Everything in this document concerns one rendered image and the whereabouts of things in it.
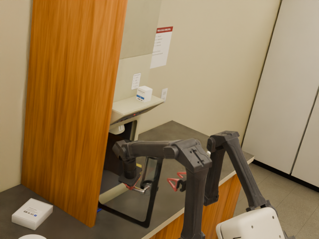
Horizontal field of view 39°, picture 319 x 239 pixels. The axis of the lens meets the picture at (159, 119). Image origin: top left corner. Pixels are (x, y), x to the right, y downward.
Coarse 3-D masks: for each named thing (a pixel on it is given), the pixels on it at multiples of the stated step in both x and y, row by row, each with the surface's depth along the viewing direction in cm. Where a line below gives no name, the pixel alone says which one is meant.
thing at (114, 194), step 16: (112, 144) 203; (112, 160) 205; (144, 160) 197; (160, 160) 194; (112, 176) 208; (144, 176) 200; (112, 192) 210; (128, 192) 206; (112, 208) 213; (128, 208) 209; (144, 208) 205; (144, 224) 208
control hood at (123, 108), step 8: (152, 96) 220; (120, 104) 203; (128, 104) 204; (136, 104) 206; (144, 104) 208; (152, 104) 211; (112, 112) 196; (120, 112) 194; (128, 112) 196; (136, 112) 205; (144, 112) 222; (112, 120) 197
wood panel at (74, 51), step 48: (48, 0) 191; (96, 0) 177; (48, 48) 198; (96, 48) 182; (48, 96) 205; (96, 96) 188; (48, 144) 213; (96, 144) 195; (48, 192) 221; (96, 192) 203
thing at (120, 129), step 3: (120, 126) 220; (123, 126) 224; (111, 129) 217; (114, 129) 218; (117, 129) 219; (120, 129) 220; (123, 129) 223; (111, 132) 217; (114, 132) 218; (117, 132) 219; (120, 132) 220
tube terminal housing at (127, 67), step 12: (120, 60) 197; (132, 60) 204; (144, 60) 212; (120, 72) 200; (132, 72) 208; (144, 72) 216; (120, 84) 203; (144, 84) 220; (120, 96) 207; (132, 96) 215; (132, 120) 223; (132, 132) 232
